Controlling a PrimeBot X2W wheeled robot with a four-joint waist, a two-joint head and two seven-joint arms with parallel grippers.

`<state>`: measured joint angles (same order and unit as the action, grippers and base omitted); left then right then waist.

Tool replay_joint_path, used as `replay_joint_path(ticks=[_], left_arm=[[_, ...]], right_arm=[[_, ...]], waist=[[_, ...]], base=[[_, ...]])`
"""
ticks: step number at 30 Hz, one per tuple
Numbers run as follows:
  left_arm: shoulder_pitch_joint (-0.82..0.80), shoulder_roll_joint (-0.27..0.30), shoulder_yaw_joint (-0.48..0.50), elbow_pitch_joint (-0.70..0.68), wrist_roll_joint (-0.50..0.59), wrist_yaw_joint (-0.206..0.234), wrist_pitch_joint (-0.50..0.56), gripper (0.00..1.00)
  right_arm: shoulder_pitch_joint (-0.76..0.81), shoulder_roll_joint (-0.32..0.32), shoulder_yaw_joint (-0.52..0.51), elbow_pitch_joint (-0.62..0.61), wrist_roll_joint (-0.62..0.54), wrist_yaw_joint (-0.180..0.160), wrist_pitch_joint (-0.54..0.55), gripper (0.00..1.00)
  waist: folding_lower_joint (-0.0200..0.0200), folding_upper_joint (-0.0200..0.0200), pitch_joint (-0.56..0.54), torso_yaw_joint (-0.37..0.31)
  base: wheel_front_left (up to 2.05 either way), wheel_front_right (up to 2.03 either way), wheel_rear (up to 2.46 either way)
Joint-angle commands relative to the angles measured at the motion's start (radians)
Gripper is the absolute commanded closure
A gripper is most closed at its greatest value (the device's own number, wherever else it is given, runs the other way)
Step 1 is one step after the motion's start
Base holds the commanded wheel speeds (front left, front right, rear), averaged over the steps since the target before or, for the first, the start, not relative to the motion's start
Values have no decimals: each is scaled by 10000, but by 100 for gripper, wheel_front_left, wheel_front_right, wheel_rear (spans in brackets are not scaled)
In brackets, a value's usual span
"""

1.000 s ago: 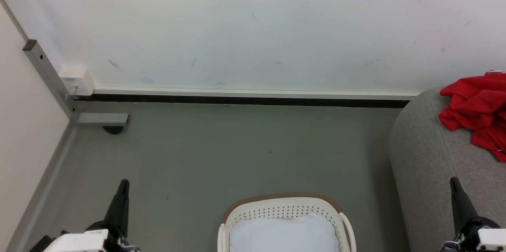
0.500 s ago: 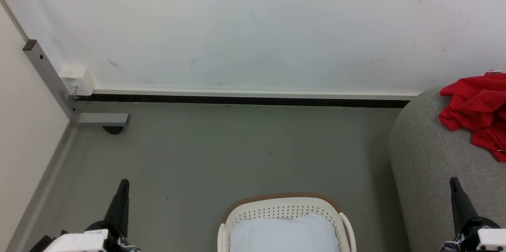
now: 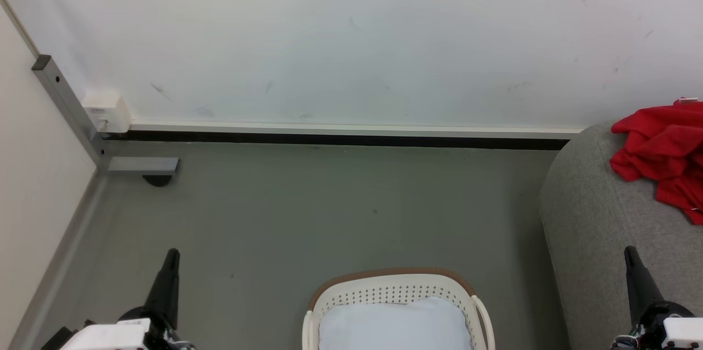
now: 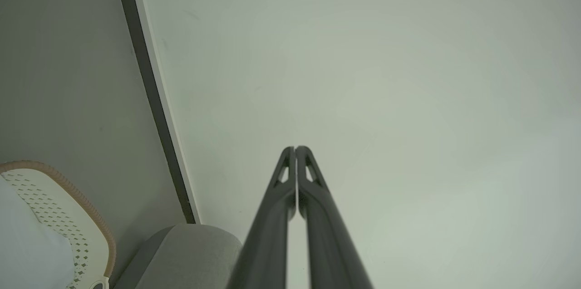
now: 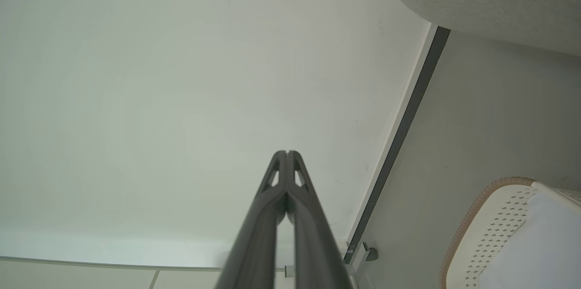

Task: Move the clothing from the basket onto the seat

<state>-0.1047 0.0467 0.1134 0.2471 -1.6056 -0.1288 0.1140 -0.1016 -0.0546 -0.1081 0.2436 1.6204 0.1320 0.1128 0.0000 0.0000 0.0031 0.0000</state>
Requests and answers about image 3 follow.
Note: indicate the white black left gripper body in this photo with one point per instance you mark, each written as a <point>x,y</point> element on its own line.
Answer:
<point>121,336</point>

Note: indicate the black round frame foot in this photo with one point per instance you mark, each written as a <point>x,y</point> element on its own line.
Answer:
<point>158,180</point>

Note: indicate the white laundry basket brown rim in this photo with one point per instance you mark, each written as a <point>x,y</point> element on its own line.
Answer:
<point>395,287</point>

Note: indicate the grey fabric sofa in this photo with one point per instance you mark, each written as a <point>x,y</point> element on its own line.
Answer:
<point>593,229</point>

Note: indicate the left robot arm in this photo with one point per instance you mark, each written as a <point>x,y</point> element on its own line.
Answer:
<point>55,342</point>

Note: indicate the red clothing item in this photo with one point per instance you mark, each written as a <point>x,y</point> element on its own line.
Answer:
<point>664,141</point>

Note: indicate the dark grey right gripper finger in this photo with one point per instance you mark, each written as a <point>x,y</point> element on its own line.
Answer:
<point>640,284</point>

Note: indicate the small white wall box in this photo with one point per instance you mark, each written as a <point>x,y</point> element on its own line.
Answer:
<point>107,110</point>

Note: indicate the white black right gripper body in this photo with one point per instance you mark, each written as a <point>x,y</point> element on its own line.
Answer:
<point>678,331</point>

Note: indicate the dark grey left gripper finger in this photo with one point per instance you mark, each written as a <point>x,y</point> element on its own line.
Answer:
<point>166,289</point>

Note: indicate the light blue clothing item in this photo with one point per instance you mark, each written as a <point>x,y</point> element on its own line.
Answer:
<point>395,325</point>

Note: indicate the grey metal frame post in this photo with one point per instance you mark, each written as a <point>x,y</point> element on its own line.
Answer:
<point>71,111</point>

